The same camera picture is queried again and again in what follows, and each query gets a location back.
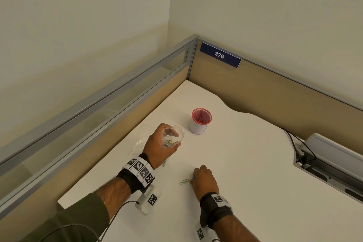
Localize clear plastic cup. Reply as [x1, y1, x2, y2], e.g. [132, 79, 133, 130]
[161, 125, 185, 168]

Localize grey desk power box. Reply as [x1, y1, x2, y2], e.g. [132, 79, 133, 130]
[293, 133, 363, 204]

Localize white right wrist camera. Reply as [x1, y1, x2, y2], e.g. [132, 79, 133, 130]
[195, 220, 220, 242]

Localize clear plastic bag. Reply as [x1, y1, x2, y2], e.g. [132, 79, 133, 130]
[129, 125, 155, 156]

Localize black left camera cable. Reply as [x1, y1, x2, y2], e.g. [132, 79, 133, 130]
[42, 200, 140, 242]

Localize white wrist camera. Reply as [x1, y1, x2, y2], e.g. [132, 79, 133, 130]
[195, 220, 220, 242]
[135, 185, 161, 216]

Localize beige partition panel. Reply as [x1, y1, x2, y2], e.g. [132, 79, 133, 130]
[188, 38, 363, 154]

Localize grey framed glass partition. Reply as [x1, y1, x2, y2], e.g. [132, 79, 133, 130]
[0, 34, 199, 220]

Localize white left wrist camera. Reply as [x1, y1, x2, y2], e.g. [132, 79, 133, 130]
[135, 185, 161, 216]

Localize person's right hand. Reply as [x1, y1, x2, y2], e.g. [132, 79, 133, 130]
[189, 164, 220, 203]

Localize white cup with red rim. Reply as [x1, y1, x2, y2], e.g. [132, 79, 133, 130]
[188, 108, 213, 135]

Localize left wristband with marker tags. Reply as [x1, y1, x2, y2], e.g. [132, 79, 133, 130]
[116, 154, 155, 194]

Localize blue number sign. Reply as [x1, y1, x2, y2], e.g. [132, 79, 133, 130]
[200, 42, 242, 68]

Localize black right wristband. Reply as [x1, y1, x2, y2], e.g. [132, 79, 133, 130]
[199, 192, 234, 229]

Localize person's left hand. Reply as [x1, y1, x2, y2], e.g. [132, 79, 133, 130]
[142, 123, 182, 170]

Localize black power box cables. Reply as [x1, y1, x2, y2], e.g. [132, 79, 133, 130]
[281, 128, 317, 169]

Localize person's left forearm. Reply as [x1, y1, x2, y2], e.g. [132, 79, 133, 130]
[95, 178, 132, 220]

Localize person's right forearm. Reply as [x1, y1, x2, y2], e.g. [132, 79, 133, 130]
[213, 215, 261, 242]

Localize olive green sleeve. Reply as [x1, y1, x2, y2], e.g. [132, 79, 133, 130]
[18, 193, 111, 242]

